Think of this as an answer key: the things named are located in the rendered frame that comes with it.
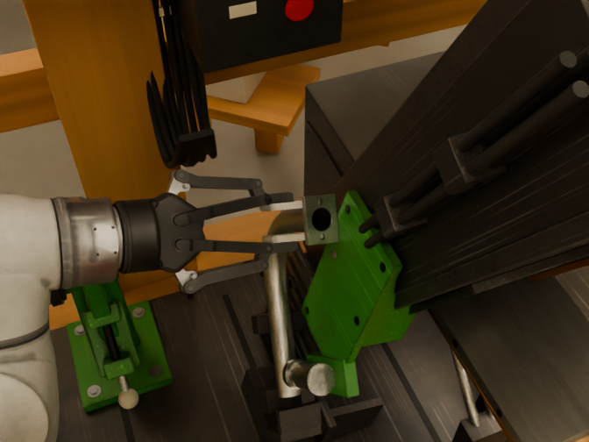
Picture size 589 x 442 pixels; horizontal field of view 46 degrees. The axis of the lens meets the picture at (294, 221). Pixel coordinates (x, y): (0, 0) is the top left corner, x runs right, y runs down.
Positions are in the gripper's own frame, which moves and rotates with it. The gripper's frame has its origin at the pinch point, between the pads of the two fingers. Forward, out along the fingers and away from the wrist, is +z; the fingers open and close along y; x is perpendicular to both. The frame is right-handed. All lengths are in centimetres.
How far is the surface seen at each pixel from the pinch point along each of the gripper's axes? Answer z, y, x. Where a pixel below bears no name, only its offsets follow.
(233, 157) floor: 61, 18, 178
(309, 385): 0.7, -19.3, 0.7
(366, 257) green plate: 4.3, -4.2, -8.1
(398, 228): 0.3, -0.6, -20.3
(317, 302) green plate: 4.4, -10.5, 4.3
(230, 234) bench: 8.7, -3.5, 45.3
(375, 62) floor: 136, 57, 189
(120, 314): -16.0, -11.4, 22.7
